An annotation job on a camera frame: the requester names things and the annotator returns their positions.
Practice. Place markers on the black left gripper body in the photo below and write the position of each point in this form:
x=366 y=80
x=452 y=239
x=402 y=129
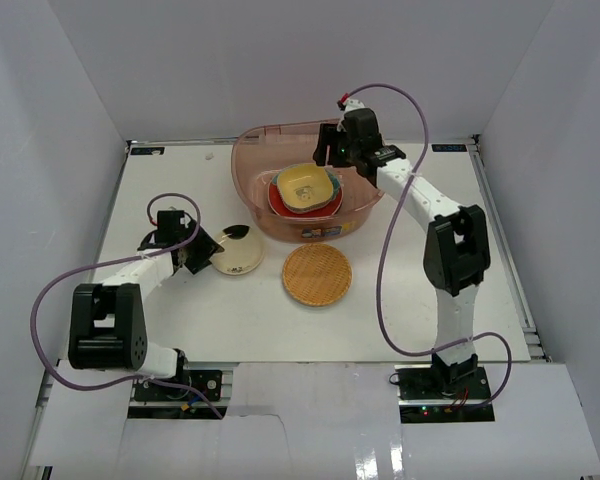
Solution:
x=203 y=248

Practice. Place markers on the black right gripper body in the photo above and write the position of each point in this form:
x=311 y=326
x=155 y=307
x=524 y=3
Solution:
x=348 y=151

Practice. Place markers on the cream square dish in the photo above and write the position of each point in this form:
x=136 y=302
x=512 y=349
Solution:
x=305 y=190

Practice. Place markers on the cream round plate black mark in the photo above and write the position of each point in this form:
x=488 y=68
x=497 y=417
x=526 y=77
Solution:
x=242 y=249

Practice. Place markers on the yellow square dish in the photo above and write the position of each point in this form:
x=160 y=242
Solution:
x=304 y=187

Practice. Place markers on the red and teal plate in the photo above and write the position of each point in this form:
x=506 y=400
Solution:
x=278 y=206

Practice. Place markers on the round woven bamboo plate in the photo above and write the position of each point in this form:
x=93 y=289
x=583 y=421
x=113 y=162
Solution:
x=316 y=275

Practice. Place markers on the purple square dish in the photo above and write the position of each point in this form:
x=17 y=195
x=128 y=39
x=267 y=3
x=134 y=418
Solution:
x=336 y=185

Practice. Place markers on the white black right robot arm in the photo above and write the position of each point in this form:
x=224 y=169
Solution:
x=456 y=250

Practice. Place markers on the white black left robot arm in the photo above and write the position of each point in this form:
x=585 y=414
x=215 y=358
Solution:
x=108 y=327

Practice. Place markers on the pink translucent plastic bin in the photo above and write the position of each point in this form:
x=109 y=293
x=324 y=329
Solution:
x=261 y=152

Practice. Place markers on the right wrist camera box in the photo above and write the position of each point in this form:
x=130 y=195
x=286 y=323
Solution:
x=347 y=104

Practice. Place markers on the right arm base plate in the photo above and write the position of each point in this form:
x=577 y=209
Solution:
x=420 y=386

